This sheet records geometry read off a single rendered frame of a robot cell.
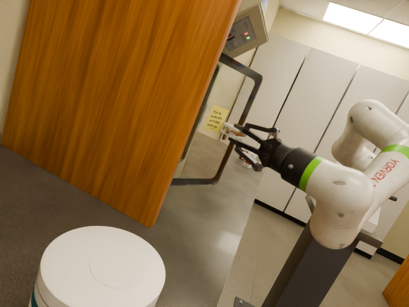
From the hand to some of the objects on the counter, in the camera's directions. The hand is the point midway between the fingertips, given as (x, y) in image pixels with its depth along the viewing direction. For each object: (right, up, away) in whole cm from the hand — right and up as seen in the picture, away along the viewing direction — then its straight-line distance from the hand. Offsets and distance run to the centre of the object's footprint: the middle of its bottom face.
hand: (232, 131), depth 80 cm
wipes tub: (-24, -32, -48) cm, 62 cm away
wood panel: (-43, -14, -10) cm, 46 cm away
